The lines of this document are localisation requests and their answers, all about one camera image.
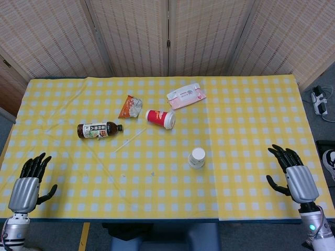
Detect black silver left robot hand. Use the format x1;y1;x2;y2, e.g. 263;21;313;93
7;153;58;214

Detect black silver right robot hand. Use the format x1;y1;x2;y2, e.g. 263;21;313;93
265;144;321;209

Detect black flat box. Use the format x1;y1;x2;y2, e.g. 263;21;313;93
316;140;335;157

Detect yellow floor tape strip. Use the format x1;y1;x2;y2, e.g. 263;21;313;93
78;222;91;251

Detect white power strip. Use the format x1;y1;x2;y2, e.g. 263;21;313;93
310;85;329;116

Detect brown tea bottle with label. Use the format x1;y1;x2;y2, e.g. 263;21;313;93
76;122;124;140

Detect clear plastic straw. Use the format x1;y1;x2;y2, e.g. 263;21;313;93
112;128;148;154

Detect crumpled orange snack wrapper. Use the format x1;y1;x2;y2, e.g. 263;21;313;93
118;94;143;119

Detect pink white wet wipes pack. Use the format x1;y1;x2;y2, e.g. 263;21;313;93
166;83;207;110

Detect beige woven folding screen panel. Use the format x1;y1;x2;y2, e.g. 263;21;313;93
229;0;335;88
85;0;170;77
0;0;108;79
167;0;253;77

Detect red paper cup white lid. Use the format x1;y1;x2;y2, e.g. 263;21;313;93
145;109;176;130

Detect white power cable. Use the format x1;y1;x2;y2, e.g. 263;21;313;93
321;85;335;123

